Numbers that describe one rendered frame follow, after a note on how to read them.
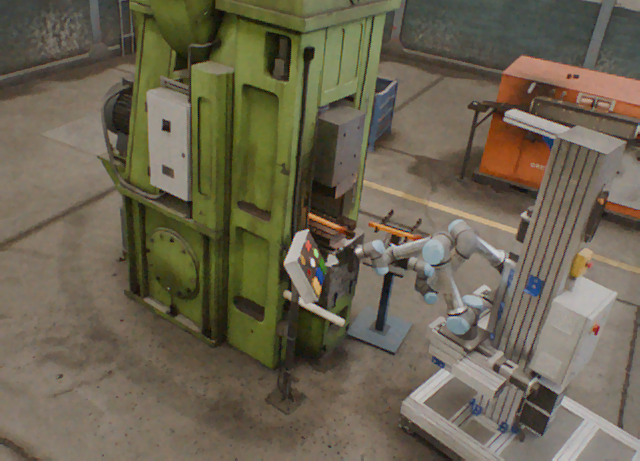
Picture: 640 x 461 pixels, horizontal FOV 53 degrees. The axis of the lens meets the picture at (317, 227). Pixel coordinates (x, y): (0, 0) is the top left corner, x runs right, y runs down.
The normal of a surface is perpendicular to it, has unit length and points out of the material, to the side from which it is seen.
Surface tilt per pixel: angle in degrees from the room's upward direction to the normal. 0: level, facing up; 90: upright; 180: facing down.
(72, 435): 0
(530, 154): 90
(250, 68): 89
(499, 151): 90
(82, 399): 0
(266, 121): 89
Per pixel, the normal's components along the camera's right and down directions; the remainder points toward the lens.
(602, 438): 0.09, -0.85
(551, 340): -0.69, 0.32
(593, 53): -0.48, 0.41
